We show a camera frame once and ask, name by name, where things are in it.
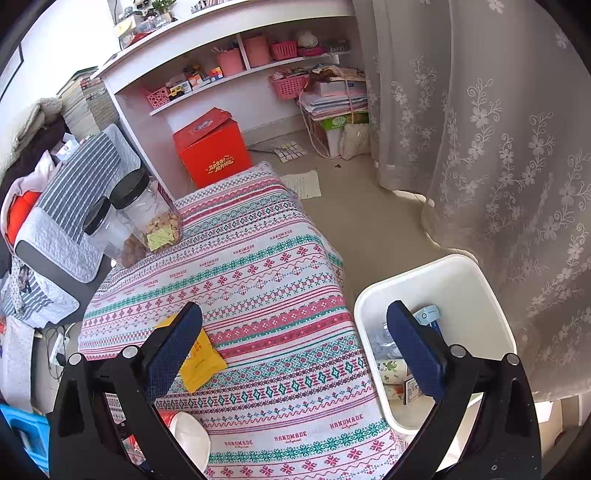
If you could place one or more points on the pink basket on floor stack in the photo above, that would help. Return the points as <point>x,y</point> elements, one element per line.
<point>289,88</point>

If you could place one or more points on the yellow snack wrapper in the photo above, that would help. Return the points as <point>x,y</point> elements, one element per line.
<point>201,359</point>

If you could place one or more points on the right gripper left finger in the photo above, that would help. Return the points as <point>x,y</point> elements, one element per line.
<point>104,424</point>

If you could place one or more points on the white trash bin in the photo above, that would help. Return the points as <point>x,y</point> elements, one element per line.
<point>470,316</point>

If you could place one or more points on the pink bin on shelf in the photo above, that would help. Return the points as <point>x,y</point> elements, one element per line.
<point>257,51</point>

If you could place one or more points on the paper sheet on floor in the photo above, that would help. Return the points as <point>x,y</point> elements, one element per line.
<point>305,185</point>

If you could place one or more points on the white tissue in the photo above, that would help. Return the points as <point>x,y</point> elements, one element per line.
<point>393,371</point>

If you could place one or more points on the blue plastic stool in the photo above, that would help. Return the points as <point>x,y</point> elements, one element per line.
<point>33,433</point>

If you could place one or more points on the white bookshelf unit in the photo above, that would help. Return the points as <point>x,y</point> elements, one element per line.
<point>171,77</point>

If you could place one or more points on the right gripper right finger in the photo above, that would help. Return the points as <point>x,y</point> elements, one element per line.
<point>504,442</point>

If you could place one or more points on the grey striped sofa cover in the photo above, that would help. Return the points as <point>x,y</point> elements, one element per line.
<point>54,227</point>

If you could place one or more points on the tall clear jar black lid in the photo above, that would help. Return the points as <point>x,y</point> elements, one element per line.
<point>141,201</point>

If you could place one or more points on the checkered paper on floor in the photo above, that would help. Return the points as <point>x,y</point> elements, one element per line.
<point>289,151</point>

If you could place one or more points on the red snack package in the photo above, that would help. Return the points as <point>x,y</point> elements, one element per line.
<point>186,431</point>

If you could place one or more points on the stack of papers and boxes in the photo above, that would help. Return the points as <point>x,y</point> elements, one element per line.
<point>335,108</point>

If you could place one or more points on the short clear jar black lid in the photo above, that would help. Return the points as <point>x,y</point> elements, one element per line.
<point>111,234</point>

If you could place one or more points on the stack of books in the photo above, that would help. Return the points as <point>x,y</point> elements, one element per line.
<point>86,104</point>

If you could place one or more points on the blue carton in bin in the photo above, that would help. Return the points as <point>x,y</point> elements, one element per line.
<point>428,316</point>

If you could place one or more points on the white floral lace curtain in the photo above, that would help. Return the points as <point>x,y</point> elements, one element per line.
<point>483,107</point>

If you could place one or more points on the patterned striped tablecloth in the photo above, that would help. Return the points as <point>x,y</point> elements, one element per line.
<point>295,399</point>

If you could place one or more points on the red cardboard box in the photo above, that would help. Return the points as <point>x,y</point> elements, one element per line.
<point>212,148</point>

